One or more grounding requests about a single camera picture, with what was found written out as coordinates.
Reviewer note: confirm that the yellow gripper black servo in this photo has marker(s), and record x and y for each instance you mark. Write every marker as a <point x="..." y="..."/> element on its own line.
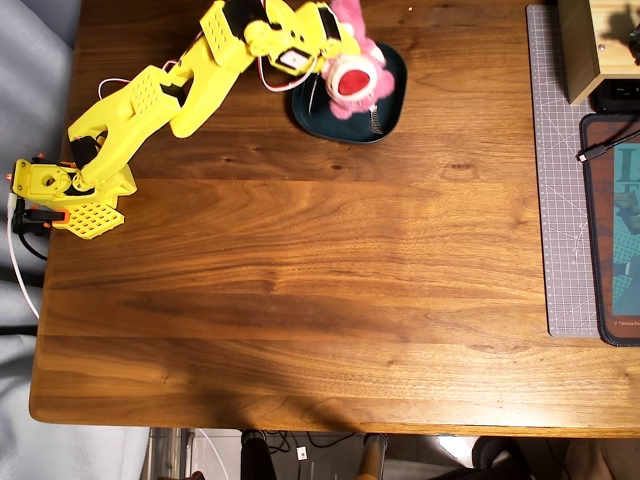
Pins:
<point x="338" y="31"/>

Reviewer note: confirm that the pink strawberry bear plush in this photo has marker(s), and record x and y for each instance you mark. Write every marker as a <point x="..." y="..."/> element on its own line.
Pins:
<point x="357" y="80"/>

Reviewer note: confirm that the yellow perforated robot base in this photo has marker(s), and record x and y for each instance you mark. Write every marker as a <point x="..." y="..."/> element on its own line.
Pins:
<point x="92" y="220"/>

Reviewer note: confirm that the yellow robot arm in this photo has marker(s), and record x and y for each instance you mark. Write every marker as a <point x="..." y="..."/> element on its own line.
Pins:
<point x="200" y="85"/>

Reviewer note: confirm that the dark green square bin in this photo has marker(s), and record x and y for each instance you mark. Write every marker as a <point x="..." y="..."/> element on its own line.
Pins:
<point x="390" y="115"/>

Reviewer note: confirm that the light wooden box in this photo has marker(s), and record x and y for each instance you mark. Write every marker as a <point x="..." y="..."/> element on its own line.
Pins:
<point x="580" y="45"/>

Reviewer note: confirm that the grey cutting mat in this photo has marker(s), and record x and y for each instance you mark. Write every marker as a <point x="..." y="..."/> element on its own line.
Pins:
<point x="562" y="200"/>

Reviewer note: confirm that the black device under box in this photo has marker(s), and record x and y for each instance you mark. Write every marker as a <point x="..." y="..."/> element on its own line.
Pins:
<point x="620" y="95"/>

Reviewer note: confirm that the dark printed mouse pad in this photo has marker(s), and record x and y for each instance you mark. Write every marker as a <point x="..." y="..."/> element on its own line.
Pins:
<point x="612" y="240"/>

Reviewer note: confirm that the black orange table clamp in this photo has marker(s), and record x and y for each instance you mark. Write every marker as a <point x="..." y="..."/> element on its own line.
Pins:
<point x="37" y="216"/>

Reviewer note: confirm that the small white plug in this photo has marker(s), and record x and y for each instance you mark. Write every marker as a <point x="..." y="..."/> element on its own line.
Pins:
<point x="301" y="453"/>

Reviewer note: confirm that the black table leg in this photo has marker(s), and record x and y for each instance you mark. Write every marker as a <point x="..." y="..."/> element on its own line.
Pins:
<point x="257" y="457"/>

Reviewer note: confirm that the dark chair seat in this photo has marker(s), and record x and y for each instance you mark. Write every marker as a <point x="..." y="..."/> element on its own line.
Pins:
<point x="500" y="460"/>

